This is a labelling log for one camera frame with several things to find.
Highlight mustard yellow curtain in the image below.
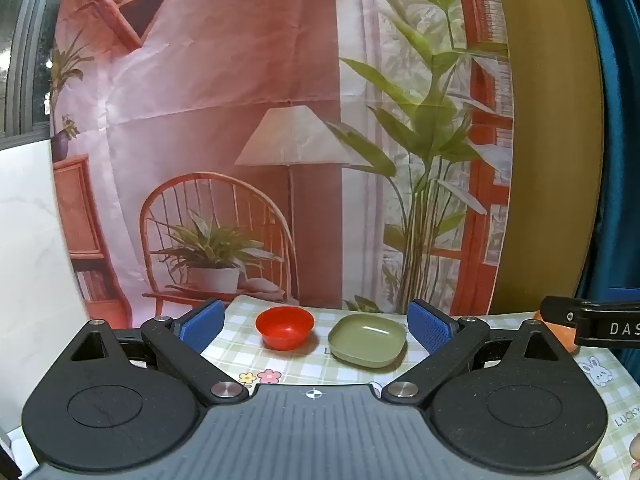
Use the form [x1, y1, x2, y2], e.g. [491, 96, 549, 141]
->
[487, 0, 608, 317]

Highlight red bowl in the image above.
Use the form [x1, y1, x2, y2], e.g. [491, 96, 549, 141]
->
[255, 306, 315, 351]

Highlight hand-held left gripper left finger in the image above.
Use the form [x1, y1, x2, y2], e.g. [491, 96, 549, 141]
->
[52, 299, 249, 407]

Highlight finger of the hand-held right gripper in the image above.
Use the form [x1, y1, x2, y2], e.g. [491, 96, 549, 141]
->
[540, 295, 640, 349]

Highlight teal curtain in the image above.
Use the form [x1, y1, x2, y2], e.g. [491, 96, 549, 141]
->
[574, 0, 640, 306]

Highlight green checkered bunny tablecloth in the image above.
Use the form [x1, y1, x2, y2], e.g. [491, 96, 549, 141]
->
[200, 295, 640, 480]

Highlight green square plate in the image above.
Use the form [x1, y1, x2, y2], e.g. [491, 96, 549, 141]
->
[328, 313, 407, 368]

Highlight dark grey window frame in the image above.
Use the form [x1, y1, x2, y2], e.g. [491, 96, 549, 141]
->
[0, 0, 76, 152]

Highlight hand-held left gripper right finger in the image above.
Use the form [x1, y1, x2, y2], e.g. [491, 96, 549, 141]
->
[381, 299, 576, 406]

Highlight printed room scene backdrop cloth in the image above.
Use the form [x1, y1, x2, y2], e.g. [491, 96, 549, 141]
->
[50, 0, 516, 331]

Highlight orange plate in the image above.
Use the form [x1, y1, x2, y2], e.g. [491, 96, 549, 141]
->
[532, 310, 581, 356]

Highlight white marble panel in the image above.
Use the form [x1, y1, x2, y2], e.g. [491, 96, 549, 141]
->
[0, 139, 90, 433]

